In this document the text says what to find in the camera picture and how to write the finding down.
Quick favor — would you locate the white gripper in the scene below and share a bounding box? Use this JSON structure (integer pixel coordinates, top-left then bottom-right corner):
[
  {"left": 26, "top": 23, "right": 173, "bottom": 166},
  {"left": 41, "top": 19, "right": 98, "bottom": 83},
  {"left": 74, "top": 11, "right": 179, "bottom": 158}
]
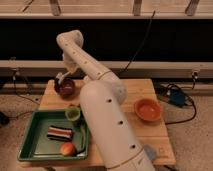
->
[{"left": 56, "top": 54, "right": 78, "bottom": 83}]

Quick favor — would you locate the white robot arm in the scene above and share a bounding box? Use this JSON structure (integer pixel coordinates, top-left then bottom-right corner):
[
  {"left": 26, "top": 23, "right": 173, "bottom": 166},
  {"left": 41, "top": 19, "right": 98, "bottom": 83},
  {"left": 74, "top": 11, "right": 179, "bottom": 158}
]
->
[{"left": 56, "top": 30, "right": 155, "bottom": 171}]

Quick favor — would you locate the purple bowl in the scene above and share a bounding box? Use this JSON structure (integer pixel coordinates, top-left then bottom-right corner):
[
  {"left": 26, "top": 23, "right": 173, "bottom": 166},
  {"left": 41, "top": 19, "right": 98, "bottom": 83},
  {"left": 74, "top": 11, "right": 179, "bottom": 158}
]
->
[{"left": 54, "top": 78, "right": 75, "bottom": 99}]

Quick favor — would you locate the orange bowl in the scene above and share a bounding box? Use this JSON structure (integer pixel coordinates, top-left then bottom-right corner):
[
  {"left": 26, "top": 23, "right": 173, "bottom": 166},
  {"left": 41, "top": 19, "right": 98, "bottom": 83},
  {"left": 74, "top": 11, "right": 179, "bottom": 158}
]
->
[{"left": 134, "top": 98, "right": 162, "bottom": 122}]

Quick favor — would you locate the green cup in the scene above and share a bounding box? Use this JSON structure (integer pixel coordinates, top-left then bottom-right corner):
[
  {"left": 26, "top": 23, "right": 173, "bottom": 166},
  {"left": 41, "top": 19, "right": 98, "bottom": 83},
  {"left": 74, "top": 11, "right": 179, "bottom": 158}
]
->
[{"left": 65, "top": 106, "right": 81, "bottom": 125}]

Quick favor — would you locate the green plastic tray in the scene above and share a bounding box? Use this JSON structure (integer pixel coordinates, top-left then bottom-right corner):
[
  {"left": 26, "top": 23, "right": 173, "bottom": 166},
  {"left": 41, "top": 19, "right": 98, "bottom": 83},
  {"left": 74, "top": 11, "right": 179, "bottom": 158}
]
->
[{"left": 18, "top": 110, "right": 90, "bottom": 162}]

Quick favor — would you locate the orange peach fruit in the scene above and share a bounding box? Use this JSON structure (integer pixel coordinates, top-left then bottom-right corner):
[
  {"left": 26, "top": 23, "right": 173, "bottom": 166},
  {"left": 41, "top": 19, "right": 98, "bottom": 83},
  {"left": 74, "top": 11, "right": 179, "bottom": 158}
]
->
[{"left": 60, "top": 142, "right": 76, "bottom": 156}]

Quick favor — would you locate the blue power adapter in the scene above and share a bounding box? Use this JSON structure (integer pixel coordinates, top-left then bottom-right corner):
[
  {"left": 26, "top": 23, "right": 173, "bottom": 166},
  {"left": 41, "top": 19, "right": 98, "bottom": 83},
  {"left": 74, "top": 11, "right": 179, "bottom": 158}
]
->
[{"left": 169, "top": 90, "right": 185, "bottom": 107}]

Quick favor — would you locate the black cable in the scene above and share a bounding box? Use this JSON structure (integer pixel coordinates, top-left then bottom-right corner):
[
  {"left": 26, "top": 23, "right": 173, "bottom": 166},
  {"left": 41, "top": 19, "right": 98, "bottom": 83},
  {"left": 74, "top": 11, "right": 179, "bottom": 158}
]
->
[{"left": 118, "top": 9, "right": 157, "bottom": 76}]

